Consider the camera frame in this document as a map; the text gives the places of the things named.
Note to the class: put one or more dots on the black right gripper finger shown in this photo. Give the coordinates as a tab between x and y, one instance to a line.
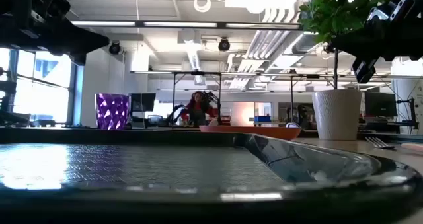
373	44
363	70

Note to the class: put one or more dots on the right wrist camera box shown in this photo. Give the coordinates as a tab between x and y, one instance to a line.
385	9

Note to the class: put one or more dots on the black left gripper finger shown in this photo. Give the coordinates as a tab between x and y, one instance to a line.
79	59
76	40

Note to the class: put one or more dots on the black overhead light bar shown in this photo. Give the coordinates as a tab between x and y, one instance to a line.
221	25

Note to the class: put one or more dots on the black plastic serving tray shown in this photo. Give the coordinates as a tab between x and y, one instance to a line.
165	164

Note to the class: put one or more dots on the orange plate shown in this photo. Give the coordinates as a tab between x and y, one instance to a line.
257	132

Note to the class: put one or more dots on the black computer monitor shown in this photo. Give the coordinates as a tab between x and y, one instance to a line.
142	101
380	104

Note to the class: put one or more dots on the white rounded device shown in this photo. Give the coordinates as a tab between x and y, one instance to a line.
292	125

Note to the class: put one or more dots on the black ceiling spotlight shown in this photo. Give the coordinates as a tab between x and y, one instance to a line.
114	48
224	45

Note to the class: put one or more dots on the white textured plant pot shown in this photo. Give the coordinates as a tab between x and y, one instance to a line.
337	118

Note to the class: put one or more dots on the purple faceted cup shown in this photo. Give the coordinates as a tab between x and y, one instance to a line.
112	111

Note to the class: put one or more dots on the person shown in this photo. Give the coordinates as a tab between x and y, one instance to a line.
197	113

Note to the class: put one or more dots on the blue box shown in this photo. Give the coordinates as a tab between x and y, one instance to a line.
262	119

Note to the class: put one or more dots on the black metal rig frame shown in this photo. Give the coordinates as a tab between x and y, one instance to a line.
291	98
174	95

